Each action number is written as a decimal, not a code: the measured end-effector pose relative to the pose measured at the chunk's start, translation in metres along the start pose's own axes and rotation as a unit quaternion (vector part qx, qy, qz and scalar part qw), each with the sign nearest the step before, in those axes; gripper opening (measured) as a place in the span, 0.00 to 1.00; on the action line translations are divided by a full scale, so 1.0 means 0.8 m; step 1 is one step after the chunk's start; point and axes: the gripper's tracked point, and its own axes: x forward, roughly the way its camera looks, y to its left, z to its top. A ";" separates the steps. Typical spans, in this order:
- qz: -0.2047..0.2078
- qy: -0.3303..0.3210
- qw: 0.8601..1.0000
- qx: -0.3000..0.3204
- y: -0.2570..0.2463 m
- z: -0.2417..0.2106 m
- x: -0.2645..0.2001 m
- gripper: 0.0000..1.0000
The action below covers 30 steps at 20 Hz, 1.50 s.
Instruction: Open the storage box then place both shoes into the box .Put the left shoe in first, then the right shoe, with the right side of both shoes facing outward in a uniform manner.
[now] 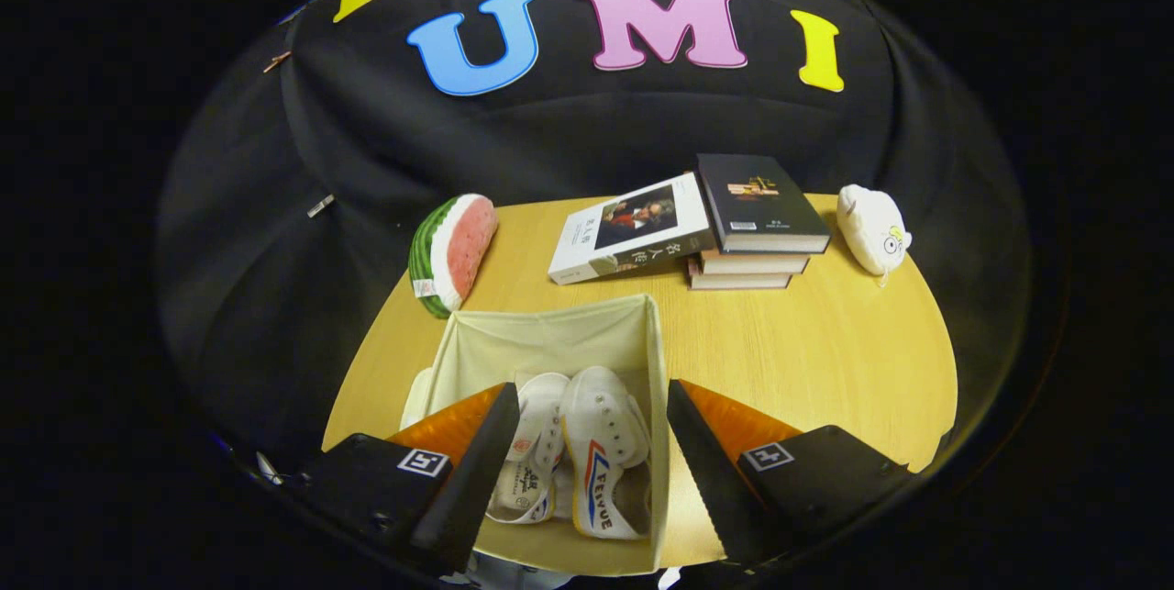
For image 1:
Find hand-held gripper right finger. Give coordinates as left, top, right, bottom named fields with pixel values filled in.
left=666, top=379, right=918, bottom=569

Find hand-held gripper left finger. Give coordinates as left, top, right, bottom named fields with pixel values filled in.
left=312, top=382, right=522, bottom=576

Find white canvas shoe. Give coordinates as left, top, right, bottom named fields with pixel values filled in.
left=559, top=365, right=655, bottom=542
left=485, top=373, right=571, bottom=526

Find cream fabric storage box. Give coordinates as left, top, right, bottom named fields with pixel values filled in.
left=401, top=294, right=671, bottom=578

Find tan paperback book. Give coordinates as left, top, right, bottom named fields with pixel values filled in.
left=699, top=248, right=812, bottom=277
left=687, top=258, right=795, bottom=292

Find watermelon slice plush toy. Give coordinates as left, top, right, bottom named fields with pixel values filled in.
left=408, top=193, right=500, bottom=320

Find white portrait cover book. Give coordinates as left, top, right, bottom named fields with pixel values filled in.
left=548, top=172, right=717, bottom=287

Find black hardcover book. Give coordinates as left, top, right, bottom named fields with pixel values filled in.
left=693, top=153, right=833, bottom=256

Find white plush toy with eyes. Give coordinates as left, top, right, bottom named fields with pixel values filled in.
left=836, top=184, right=914, bottom=278

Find black backdrop cloth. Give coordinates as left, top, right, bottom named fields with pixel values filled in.
left=156, top=0, right=1033, bottom=481

